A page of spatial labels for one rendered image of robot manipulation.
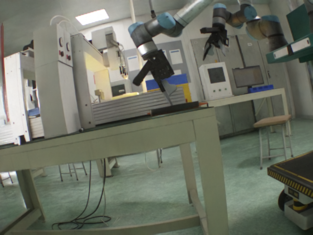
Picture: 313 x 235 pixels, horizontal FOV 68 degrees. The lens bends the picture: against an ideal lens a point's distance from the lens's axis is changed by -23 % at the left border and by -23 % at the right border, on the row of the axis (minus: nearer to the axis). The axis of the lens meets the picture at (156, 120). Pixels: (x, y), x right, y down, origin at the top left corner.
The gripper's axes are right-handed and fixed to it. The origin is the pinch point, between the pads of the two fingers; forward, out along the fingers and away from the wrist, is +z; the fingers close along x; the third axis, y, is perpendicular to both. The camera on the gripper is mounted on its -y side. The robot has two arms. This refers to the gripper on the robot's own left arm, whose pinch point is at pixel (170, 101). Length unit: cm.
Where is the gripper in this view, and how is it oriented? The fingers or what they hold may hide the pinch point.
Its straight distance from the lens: 115.4
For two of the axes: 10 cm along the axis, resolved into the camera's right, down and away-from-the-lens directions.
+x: 1.0, -0.6, 9.9
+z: 4.4, 9.0, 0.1
